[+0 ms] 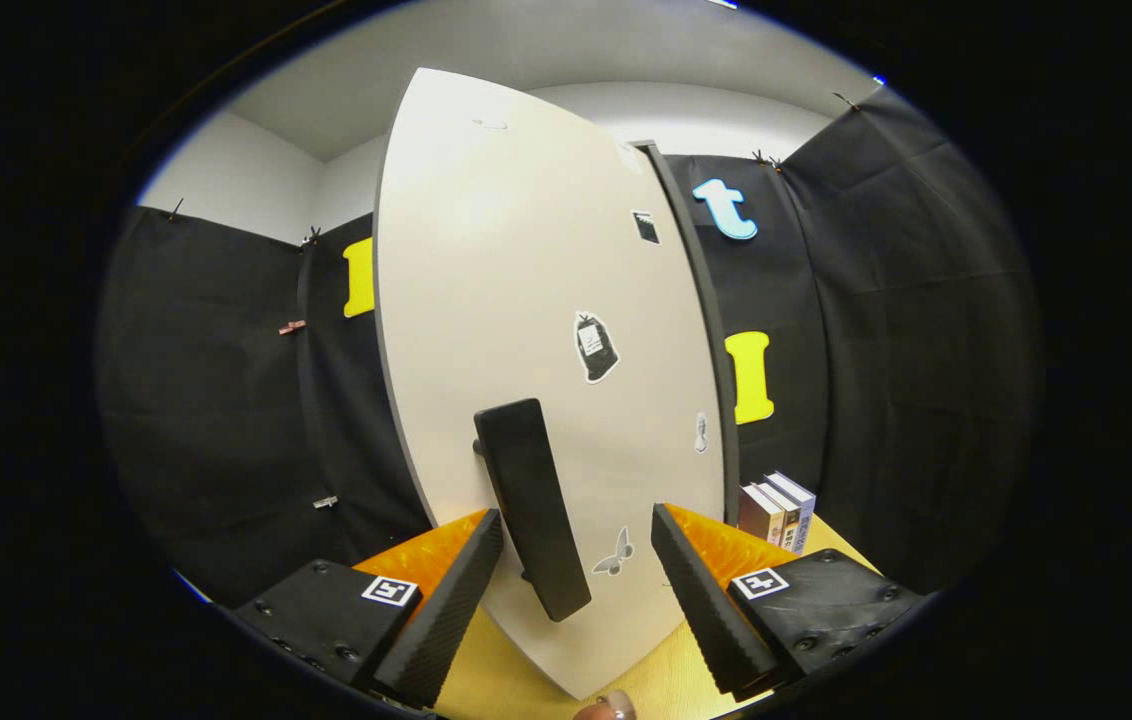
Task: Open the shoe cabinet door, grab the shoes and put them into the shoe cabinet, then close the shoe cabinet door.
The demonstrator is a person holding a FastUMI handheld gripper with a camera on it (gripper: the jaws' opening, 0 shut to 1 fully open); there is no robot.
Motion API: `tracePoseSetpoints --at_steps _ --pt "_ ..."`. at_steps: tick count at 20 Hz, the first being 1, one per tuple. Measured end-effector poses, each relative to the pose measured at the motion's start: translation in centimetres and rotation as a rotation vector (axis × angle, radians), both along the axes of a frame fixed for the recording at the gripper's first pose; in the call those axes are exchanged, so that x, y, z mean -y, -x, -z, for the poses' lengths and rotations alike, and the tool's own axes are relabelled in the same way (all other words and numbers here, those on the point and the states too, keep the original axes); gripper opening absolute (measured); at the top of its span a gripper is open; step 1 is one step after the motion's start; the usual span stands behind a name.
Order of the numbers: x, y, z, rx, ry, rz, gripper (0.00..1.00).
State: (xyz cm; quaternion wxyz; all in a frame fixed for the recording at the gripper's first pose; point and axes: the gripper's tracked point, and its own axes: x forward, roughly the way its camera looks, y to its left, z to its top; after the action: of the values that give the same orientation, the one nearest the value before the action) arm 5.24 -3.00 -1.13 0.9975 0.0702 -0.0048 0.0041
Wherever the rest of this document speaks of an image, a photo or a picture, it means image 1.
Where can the grey spine book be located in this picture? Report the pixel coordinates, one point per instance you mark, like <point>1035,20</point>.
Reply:
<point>806,525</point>

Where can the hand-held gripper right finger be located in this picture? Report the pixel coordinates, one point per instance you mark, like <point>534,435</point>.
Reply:
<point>706,610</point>

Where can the brown cover book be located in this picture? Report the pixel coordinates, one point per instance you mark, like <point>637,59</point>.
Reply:
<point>756,515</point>

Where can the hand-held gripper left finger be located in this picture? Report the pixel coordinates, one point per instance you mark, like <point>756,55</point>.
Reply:
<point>446,620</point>

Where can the white book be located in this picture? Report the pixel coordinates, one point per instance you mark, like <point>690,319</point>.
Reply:
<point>791,530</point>

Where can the dark grey shoe cabinet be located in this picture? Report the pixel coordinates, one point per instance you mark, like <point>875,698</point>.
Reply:
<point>703,300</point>

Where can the pink cloth clip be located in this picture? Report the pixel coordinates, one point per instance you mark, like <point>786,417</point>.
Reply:
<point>292,327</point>

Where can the black backdrop cloth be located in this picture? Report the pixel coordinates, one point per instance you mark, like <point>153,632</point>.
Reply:
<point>206,400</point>

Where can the beige shoe cabinet door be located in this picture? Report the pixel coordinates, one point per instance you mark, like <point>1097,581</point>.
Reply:
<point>486,250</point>

